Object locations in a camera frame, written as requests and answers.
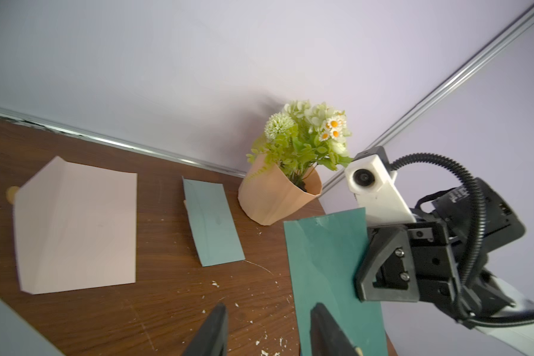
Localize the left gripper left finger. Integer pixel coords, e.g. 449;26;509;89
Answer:
182;303;228;356

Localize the grey envelope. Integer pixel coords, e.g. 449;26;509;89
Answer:
0;299;63;355

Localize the artificial green flower plant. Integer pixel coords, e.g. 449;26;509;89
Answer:
247;100;353;190

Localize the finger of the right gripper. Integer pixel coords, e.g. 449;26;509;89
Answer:
355;226;420;303

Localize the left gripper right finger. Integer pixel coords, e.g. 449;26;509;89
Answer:
310;303;358;356

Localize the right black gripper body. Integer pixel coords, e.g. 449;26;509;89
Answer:
386;222;460;309

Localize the dark green envelope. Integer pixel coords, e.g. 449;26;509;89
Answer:
284;209;388;355

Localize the pink envelope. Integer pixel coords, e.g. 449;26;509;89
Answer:
13;157;137;295

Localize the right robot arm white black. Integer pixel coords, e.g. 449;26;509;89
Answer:
346;147;534;355

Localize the mint green envelope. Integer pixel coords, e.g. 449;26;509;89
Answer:
182;178;245;267

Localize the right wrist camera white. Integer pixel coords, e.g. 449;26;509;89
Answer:
345;146;416;228

